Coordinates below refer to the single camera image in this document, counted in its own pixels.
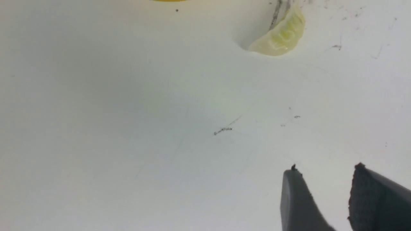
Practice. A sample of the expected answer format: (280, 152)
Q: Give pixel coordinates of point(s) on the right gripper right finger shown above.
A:
(377, 203)

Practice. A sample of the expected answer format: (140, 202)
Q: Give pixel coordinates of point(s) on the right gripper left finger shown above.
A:
(298, 210)

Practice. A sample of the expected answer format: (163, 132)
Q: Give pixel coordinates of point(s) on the green dumpling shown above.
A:
(284, 36)

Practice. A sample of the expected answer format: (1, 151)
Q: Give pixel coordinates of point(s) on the bamboo steamer tray yellow rim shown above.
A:
(170, 0)

